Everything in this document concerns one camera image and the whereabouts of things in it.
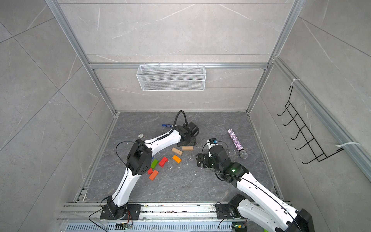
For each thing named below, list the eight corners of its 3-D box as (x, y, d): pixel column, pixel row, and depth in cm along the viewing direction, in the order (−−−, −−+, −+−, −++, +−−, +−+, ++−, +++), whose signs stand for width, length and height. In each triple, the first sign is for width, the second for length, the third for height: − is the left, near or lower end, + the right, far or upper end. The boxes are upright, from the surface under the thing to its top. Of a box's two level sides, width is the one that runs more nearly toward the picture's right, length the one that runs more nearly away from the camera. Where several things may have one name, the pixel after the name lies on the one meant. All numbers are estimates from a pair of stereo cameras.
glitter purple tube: (241, 160, 95) (243, 157, 91) (225, 133, 109) (226, 129, 106) (246, 158, 95) (248, 155, 92) (229, 131, 110) (231, 128, 106)
